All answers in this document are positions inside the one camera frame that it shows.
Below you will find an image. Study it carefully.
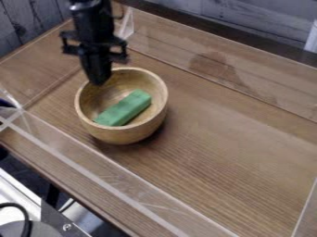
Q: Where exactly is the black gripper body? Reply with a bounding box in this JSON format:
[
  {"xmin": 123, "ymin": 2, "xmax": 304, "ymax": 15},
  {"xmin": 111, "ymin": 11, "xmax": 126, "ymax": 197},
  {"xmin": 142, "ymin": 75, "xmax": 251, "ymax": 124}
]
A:
[{"xmin": 59, "ymin": 0, "xmax": 128, "ymax": 64}]

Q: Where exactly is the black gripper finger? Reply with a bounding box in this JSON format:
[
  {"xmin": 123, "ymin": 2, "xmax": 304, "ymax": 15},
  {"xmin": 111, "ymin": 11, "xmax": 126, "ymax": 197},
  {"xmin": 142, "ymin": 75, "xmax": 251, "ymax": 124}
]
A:
[
  {"xmin": 98, "ymin": 47, "xmax": 111, "ymax": 85},
  {"xmin": 77, "ymin": 45, "xmax": 99, "ymax": 84}
]

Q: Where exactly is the green rectangular block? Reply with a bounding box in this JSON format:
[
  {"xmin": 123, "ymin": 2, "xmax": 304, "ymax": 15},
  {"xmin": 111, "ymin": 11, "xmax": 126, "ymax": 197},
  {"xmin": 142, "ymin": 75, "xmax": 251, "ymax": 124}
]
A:
[{"xmin": 94, "ymin": 89, "xmax": 152, "ymax": 127}]

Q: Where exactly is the brown wooden bowl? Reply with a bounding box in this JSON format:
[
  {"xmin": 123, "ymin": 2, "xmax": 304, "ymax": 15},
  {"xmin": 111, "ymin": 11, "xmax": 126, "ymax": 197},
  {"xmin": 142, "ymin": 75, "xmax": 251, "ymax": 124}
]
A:
[{"xmin": 75, "ymin": 68, "xmax": 168, "ymax": 144}]

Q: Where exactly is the black table leg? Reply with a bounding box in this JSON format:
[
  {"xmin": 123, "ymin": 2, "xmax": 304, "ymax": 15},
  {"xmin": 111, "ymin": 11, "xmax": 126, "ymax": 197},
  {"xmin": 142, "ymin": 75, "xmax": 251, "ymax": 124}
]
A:
[{"xmin": 45, "ymin": 184, "xmax": 60, "ymax": 207}]

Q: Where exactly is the clear acrylic front wall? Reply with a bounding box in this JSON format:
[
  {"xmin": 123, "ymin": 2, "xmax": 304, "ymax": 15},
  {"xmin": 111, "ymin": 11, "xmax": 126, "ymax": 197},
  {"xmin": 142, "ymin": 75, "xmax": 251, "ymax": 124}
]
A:
[{"xmin": 0, "ymin": 89, "xmax": 239, "ymax": 237}]

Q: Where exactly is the white post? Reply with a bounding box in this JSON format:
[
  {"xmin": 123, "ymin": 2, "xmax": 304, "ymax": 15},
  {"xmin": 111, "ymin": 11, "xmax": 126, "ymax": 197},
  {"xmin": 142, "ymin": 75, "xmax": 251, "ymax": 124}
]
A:
[{"xmin": 305, "ymin": 19, "xmax": 317, "ymax": 53}]

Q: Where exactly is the grey metal base plate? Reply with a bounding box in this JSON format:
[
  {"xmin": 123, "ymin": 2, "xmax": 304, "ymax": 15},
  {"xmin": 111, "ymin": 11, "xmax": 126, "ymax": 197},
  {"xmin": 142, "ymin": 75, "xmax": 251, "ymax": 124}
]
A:
[{"xmin": 41, "ymin": 201, "xmax": 91, "ymax": 237}]

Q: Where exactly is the black cable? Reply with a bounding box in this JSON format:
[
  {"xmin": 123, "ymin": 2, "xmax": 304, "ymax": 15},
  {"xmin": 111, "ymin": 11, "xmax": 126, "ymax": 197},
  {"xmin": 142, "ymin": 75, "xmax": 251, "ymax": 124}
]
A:
[{"xmin": 0, "ymin": 203, "xmax": 35, "ymax": 237}]

